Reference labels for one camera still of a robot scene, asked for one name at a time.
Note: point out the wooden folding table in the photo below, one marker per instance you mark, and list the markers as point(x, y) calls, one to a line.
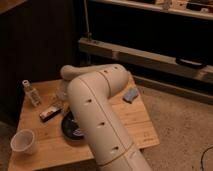
point(54, 149)

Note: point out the upper wooden shelf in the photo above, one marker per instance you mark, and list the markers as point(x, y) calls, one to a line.
point(157, 8)

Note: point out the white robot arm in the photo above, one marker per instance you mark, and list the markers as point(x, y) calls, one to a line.
point(87, 90)

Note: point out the small clear bottle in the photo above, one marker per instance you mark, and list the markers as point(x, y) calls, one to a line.
point(31, 93)

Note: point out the black frying pan orange handle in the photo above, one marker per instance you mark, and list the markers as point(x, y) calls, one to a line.
point(70, 127)

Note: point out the black and white eraser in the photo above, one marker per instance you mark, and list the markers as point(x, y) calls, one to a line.
point(49, 113)

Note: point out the long metal rail shelf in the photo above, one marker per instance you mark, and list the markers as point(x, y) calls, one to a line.
point(144, 59)

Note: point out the black handle on rail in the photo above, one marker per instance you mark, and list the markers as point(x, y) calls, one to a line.
point(190, 64)

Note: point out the white paper cup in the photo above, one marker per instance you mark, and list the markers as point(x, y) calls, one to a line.
point(24, 142)

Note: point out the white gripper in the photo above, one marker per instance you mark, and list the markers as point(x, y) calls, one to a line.
point(61, 91)

